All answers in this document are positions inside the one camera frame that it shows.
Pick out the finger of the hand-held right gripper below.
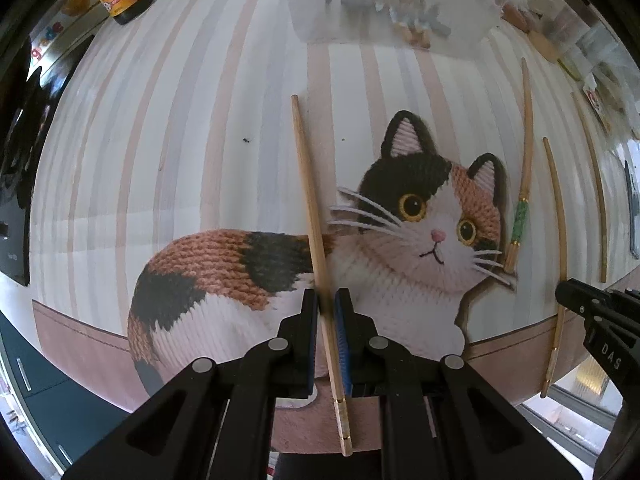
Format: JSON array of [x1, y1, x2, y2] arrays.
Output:
[[556, 278, 609, 319]]

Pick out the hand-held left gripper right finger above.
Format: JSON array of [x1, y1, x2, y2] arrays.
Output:
[[334, 287, 586, 480]]

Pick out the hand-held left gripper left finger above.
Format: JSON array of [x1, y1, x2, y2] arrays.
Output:
[[62, 289, 321, 480]]

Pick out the clear plastic container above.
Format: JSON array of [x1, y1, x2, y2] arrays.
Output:
[[277, 0, 506, 56]]

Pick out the small orange seasoning packet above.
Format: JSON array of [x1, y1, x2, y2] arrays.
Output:
[[582, 72, 621, 133]]

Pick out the striped cat print table mat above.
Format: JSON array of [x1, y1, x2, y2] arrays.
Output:
[[27, 0, 640, 453]]

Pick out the teal cabinet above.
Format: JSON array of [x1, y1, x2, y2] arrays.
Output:
[[0, 305, 146, 466]]

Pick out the jar with brown lid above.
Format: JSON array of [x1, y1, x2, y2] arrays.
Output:
[[547, 0, 603, 48]]

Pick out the black gas stove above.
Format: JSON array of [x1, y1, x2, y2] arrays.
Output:
[[0, 50, 56, 288]]

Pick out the window frame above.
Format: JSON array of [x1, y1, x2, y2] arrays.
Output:
[[520, 355, 621, 461]]

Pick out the colourful wall stickers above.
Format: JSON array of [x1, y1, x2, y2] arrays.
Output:
[[30, 0, 108, 61]]

